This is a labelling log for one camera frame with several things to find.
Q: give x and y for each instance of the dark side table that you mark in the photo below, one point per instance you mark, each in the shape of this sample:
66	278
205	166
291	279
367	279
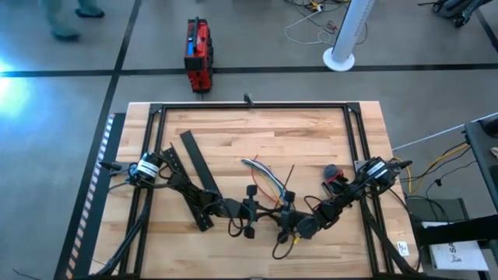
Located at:
484	155

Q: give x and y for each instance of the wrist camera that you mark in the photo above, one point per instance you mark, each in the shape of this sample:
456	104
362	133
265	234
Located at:
243	210
295	218

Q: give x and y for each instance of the black table clamp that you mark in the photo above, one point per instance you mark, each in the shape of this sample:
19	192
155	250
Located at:
249	100

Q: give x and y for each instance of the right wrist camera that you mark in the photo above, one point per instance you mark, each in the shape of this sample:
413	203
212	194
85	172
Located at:
295	218

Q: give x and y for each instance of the white tower column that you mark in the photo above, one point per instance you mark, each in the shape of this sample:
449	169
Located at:
346	31

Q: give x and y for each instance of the person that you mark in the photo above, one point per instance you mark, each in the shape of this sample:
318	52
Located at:
62	19

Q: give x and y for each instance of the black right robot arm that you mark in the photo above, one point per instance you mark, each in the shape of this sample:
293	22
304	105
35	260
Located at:
350	190

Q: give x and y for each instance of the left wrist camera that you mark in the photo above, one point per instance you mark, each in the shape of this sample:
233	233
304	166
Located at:
243	210

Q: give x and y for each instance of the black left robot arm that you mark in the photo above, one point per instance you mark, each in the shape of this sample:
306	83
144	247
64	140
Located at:
218	206

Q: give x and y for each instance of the black floor box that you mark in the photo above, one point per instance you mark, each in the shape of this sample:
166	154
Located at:
435	212

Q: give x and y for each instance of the black aluminium table frame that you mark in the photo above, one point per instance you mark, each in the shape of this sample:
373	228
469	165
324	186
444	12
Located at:
253	106

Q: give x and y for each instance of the black zip tie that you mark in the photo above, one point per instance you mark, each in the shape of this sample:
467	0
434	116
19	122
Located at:
288	179

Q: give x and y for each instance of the white rod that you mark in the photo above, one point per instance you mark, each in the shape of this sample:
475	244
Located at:
428	138

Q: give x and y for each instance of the grey wheeled device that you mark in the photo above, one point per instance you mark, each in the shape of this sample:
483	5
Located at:
455	9

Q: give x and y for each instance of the grey work glove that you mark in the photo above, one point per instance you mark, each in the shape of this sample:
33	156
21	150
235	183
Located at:
332	171

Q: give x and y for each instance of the red portable radio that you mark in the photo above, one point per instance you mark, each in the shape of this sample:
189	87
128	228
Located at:
198	58

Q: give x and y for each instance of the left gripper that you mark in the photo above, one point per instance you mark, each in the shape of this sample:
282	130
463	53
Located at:
235	209

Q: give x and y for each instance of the white booklet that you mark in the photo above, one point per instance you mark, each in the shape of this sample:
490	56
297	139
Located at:
457	256

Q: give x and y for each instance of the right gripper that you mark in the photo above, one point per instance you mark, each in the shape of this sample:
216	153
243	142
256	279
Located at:
307	227

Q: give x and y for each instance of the black duct cover strip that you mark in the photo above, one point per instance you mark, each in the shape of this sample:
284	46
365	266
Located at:
196	155

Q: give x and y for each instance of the white label sticker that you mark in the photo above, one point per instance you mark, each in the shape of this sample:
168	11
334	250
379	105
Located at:
403	248

